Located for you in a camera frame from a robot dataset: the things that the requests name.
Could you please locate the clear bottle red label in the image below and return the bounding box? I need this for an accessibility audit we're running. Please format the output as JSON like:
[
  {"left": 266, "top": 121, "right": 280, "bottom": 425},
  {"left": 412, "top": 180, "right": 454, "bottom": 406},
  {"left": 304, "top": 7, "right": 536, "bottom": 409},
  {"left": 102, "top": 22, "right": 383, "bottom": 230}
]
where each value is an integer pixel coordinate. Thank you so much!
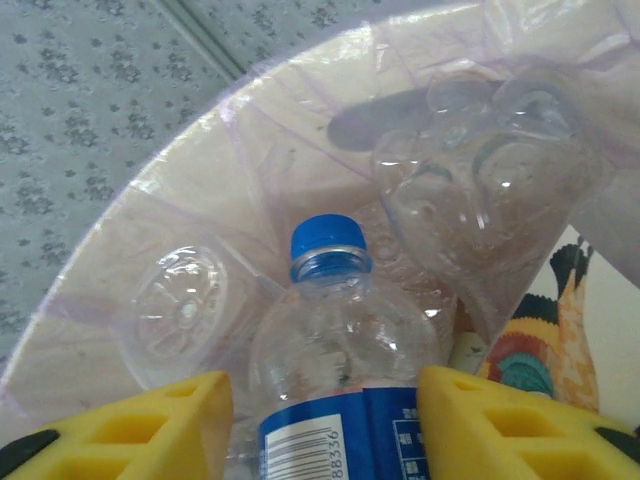
[{"left": 369, "top": 64, "right": 609, "bottom": 331}]

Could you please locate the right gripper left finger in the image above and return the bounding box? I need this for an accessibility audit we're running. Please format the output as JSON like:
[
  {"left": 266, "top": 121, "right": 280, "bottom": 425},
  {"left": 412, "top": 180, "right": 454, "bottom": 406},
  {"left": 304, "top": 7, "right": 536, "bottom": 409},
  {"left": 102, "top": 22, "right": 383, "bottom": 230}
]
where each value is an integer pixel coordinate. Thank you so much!
[{"left": 0, "top": 369, "right": 235, "bottom": 480}]

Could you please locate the clear bottle bird label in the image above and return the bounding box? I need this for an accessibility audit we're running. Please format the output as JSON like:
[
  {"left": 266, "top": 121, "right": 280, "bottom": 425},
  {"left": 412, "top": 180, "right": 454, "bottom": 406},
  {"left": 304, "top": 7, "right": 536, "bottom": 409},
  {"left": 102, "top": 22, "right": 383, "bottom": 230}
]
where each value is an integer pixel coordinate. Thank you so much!
[{"left": 452, "top": 234, "right": 640, "bottom": 421}]

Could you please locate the small bottle blue cap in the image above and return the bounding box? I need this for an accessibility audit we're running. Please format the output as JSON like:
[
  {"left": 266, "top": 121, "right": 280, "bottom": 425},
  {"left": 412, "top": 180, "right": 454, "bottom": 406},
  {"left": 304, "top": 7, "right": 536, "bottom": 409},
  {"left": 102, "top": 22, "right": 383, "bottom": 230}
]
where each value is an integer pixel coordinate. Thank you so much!
[{"left": 247, "top": 213, "right": 454, "bottom": 480}]

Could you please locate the beige plastic bin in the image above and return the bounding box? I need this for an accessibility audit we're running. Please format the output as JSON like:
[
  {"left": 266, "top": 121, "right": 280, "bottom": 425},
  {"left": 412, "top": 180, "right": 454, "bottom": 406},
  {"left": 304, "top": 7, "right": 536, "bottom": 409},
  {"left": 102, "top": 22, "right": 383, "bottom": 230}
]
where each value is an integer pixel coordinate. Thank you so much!
[{"left": 0, "top": 29, "right": 640, "bottom": 451}]

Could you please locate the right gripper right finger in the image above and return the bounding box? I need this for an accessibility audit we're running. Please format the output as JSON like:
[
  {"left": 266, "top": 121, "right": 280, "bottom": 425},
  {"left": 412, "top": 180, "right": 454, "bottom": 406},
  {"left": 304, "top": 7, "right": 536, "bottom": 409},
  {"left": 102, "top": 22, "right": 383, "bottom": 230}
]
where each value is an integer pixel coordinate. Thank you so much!
[{"left": 417, "top": 363, "right": 640, "bottom": 480}]

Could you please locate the large bottle blue label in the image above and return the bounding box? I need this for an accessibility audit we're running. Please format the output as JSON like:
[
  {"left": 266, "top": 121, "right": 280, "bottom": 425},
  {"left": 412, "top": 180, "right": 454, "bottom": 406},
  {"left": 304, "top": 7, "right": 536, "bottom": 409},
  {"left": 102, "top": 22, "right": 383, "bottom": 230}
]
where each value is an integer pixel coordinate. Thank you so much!
[{"left": 130, "top": 243, "right": 261, "bottom": 396}]

